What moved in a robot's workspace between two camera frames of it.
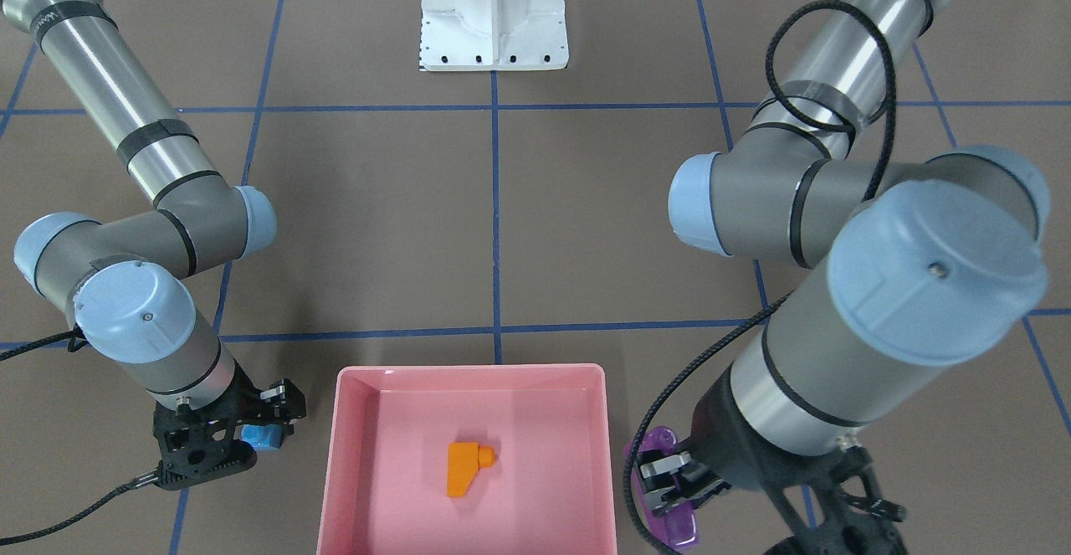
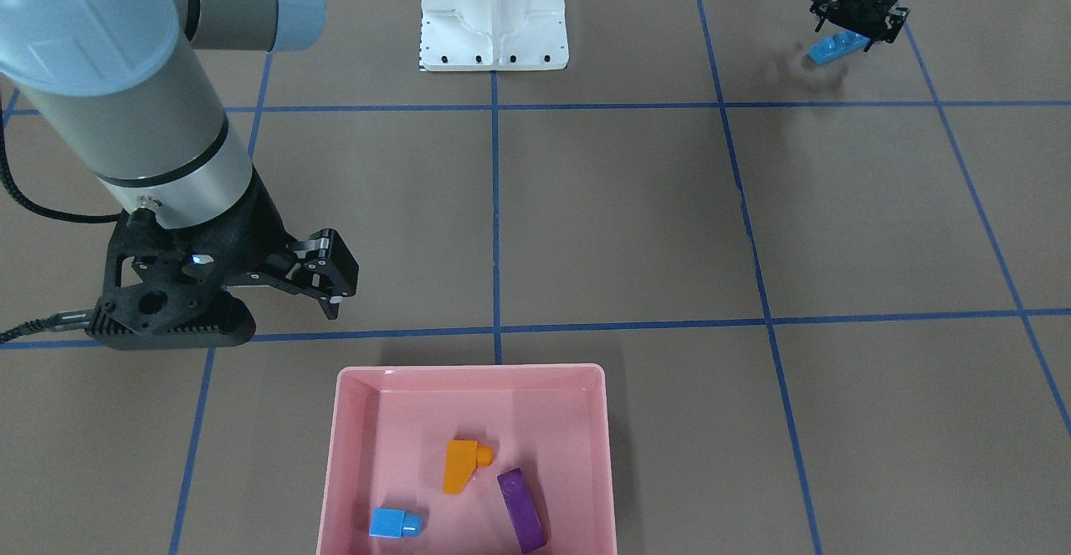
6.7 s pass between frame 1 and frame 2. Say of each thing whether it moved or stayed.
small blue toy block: moved
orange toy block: stayed
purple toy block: moved
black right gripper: moved
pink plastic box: stayed
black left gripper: moved
